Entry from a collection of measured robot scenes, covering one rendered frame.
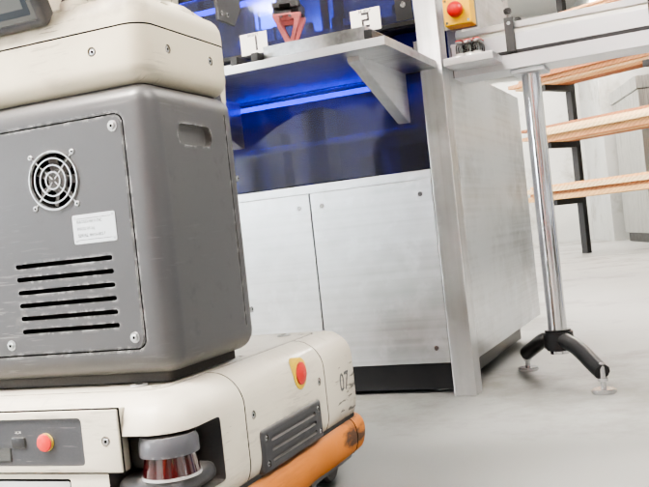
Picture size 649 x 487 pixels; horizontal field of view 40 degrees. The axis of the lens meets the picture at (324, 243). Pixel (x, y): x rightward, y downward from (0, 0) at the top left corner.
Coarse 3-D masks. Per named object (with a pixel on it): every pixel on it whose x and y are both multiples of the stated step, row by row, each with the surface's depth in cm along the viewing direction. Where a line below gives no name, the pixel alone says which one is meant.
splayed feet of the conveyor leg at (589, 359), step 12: (540, 336) 247; (552, 336) 237; (564, 336) 234; (528, 348) 255; (540, 348) 251; (552, 348) 237; (564, 348) 234; (576, 348) 228; (588, 348) 226; (528, 360) 261; (588, 360) 222; (600, 360) 220; (600, 372) 219
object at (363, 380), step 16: (512, 336) 310; (496, 352) 287; (368, 368) 250; (384, 368) 248; (400, 368) 246; (416, 368) 244; (432, 368) 242; (448, 368) 241; (480, 368) 266; (368, 384) 250; (384, 384) 248; (400, 384) 246; (416, 384) 244; (432, 384) 243; (448, 384) 241
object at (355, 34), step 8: (336, 32) 203; (344, 32) 202; (352, 32) 202; (360, 32) 201; (296, 40) 207; (304, 40) 206; (312, 40) 206; (320, 40) 205; (328, 40) 204; (336, 40) 203; (344, 40) 202; (352, 40) 202; (360, 40) 201; (264, 48) 211; (272, 48) 210; (280, 48) 209; (288, 48) 208; (296, 48) 207; (304, 48) 207; (312, 48) 206; (264, 56) 211; (272, 56) 210
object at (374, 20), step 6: (378, 6) 238; (354, 12) 241; (360, 12) 240; (366, 12) 239; (372, 12) 239; (378, 12) 238; (354, 18) 241; (360, 18) 240; (372, 18) 239; (378, 18) 238; (354, 24) 241; (360, 24) 240; (366, 24) 240; (372, 24) 239; (378, 24) 238
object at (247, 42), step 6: (240, 36) 255; (246, 36) 254; (252, 36) 253; (258, 36) 252; (264, 36) 252; (240, 42) 255; (246, 42) 254; (252, 42) 253; (258, 42) 253; (264, 42) 252; (246, 48) 254; (252, 48) 253; (258, 48) 253; (246, 54) 254
